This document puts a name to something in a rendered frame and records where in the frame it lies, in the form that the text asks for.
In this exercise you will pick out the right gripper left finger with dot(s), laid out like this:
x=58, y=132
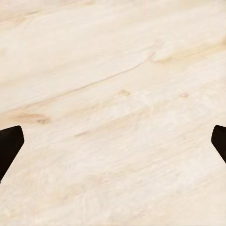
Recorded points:
x=11, y=141

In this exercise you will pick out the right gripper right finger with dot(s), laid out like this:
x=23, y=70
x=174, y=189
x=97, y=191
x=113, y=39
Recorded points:
x=218, y=139

